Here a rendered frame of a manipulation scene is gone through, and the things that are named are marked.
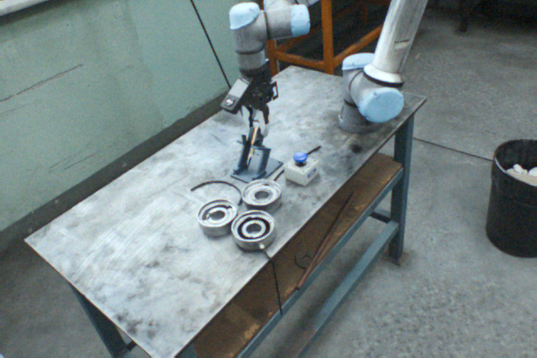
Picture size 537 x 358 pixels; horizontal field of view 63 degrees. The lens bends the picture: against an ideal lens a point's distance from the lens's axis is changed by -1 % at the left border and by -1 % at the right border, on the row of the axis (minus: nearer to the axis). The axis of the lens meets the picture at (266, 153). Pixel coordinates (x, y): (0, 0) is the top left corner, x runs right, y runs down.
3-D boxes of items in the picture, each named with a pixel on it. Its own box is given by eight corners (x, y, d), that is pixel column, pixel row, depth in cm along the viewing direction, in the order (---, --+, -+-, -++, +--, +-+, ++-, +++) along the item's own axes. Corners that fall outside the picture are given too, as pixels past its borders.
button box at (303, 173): (304, 186, 123) (304, 173, 120) (284, 178, 127) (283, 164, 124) (321, 171, 128) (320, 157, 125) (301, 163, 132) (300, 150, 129)
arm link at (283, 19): (301, -5, 115) (259, 2, 115) (310, 7, 106) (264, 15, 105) (303, 24, 119) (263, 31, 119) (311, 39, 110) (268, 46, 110)
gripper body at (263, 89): (279, 99, 124) (274, 59, 117) (260, 113, 119) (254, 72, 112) (258, 94, 128) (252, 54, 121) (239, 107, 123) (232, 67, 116)
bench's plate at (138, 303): (165, 372, 86) (163, 366, 84) (27, 245, 120) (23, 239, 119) (426, 101, 156) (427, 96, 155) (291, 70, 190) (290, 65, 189)
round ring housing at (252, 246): (229, 230, 113) (226, 218, 110) (268, 216, 115) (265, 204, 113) (242, 258, 104) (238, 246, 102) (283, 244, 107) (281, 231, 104)
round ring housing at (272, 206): (276, 219, 114) (274, 207, 112) (238, 214, 117) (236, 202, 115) (286, 192, 122) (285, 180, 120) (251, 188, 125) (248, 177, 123)
